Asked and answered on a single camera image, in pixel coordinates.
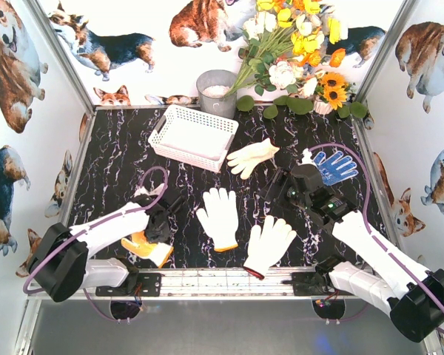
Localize white plastic storage basket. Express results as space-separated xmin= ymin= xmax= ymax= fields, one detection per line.
xmin=148 ymin=104 xmax=239 ymax=173

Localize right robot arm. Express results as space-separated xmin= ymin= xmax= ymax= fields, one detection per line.
xmin=260 ymin=163 xmax=444 ymax=342

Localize yellow coated work glove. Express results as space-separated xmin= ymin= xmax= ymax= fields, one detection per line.
xmin=121 ymin=231 xmax=174 ymax=268

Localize grey metal bucket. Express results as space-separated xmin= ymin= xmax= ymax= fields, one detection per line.
xmin=196 ymin=70 xmax=237 ymax=119

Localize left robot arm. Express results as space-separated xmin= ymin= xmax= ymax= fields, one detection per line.
xmin=27 ymin=186 xmax=184 ymax=302

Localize white glove orange cuff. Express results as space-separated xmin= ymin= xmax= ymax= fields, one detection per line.
xmin=196 ymin=187 xmax=238 ymax=252

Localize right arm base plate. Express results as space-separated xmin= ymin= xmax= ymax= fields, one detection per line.
xmin=281 ymin=272 xmax=336 ymax=297

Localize cream glove red cuff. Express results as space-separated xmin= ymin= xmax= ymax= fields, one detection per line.
xmin=243 ymin=215 xmax=297 ymax=280

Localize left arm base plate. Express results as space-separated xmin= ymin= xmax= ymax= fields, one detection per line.
xmin=95 ymin=273 xmax=162 ymax=297

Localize cream knit glove pair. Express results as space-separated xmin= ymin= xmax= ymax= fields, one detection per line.
xmin=226 ymin=138 xmax=280 ymax=180

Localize aluminium front rail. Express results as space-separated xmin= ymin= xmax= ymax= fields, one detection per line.
xmin=27 ymin=266 xmax=429 ymax=301

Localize purple cable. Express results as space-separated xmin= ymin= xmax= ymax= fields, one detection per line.
xmin=303 ymin=143 xmax=444 ymax=343
xmin=24 ymin=166 xmax=170 ymax=325

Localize artificial flower bouquet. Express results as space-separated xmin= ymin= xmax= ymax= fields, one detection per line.
xmin=228 ymin=1 xmax=349 ymax=95

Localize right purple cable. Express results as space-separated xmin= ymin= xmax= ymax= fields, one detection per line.
xmin=303 ymin=143 xmax=444 ymax=343

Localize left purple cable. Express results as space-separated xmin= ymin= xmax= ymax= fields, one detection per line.
xmin=24 ymin=166 xmax=170 ymax=325

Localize blue dotted work glove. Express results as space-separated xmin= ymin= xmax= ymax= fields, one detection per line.
xmin=313 ymin=151 xmax=358 ymax=186

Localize small sunflower pot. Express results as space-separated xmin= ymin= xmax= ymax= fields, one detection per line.
xmin=313 ymin=70 xmax=356 ymax=115

